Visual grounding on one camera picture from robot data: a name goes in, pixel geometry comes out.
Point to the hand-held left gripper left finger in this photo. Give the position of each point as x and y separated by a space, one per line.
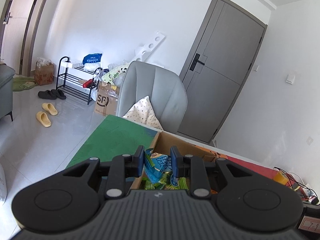
141 161

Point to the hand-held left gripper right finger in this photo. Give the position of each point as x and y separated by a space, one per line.
173 162

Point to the blue snack packet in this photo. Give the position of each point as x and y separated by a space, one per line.
160 166

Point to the green and white snack packet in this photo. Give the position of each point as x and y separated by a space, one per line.
181 183

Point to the dark green snack packet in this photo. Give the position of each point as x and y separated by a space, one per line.
148 185

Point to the printed cat table mat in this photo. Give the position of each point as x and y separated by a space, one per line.
117 140

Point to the white dotted pillow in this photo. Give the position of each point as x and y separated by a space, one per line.
143 112

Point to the printed cardboard box on floor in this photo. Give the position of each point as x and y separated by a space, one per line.
105 102

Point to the grey chair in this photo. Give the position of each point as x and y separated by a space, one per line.
162 90

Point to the clear plastic bag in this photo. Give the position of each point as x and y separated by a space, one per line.
96 92

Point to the green panda print bag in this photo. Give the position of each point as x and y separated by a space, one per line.
113 73

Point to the red item on rack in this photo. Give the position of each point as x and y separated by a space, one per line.
88 83

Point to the black shoe rack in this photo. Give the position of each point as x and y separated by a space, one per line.
72 85

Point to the grey door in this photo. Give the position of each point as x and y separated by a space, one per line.
220 67

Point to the yellow slipper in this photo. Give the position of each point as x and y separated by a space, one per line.
43 119
50 108

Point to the dark slipper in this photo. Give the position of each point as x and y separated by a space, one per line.
60 93
46 95

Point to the yellow tape roll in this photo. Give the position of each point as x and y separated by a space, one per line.
279 177

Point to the blue plastic bag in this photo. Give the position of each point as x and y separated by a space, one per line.
92 58

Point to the white foam board with holes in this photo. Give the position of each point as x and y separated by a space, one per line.
150 46

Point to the brown box on floor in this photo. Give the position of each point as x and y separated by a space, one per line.
44 73

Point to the green floor mat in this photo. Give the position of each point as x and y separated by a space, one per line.
23 84

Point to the grey sofa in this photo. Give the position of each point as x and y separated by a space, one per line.
6 90

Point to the wooden door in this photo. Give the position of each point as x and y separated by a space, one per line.
12 37

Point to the white light switch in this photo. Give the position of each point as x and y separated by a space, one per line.
290 78

